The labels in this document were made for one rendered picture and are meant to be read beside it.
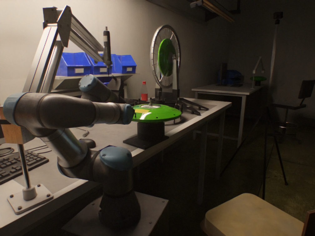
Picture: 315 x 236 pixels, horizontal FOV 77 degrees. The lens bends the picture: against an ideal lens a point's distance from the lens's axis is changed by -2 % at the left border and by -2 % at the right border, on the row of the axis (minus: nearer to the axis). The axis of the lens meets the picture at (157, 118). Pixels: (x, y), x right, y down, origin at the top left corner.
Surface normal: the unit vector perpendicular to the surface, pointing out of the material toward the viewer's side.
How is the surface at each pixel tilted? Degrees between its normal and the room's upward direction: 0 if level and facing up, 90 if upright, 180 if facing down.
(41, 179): 0
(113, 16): 90
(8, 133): 90
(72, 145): 96
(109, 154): 5
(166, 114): 24
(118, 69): 92
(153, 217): 0
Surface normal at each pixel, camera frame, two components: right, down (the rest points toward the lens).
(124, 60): -0.56, 0.17
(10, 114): -0.32, 0.29
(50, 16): -0.11, 0.25
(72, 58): 0.83, 0.14
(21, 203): 0.00, -0.97
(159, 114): 0.14, -0.80
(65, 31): 0.99, 0.03
